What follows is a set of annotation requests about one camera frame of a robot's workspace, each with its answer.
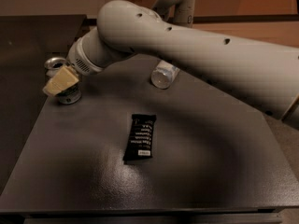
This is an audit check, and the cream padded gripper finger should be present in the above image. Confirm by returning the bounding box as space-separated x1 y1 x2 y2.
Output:
43 65 79 96

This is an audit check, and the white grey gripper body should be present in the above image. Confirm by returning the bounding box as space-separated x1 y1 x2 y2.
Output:
67 38 102 76

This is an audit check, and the silver green 7up can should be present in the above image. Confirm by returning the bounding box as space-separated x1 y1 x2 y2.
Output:
43 57 81 105

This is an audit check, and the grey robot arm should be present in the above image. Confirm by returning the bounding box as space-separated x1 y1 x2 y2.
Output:
43 0 299 129

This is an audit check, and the clear plastic water bottle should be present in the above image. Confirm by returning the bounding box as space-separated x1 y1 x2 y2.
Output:
151 61 179 90

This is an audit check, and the black snack bar wrapper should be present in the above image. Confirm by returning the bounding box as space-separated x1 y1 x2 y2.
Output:
122 114 156 164

